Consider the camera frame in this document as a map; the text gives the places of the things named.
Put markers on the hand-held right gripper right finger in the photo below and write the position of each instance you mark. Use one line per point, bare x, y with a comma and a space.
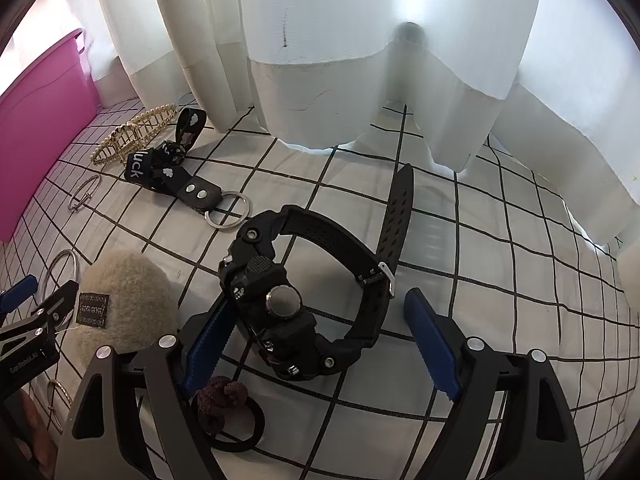
432, 347

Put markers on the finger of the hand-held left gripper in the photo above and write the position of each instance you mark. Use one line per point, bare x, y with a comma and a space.
17, 294
47, 312

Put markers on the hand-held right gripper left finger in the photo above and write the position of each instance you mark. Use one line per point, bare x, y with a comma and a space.
207, 342

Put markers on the black wrist watch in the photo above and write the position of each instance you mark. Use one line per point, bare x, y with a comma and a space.
280, 305

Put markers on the pink storage box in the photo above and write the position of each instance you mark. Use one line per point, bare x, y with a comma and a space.
40, 125

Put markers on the pearl hair claw clip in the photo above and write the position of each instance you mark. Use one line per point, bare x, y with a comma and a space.
150, 119

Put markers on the person's left hand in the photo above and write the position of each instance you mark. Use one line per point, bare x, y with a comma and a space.
32, 430

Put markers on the white checked bed sheet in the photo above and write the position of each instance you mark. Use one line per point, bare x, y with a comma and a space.
500, 285

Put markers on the white curtain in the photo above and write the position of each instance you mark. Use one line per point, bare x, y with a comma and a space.
325, 35

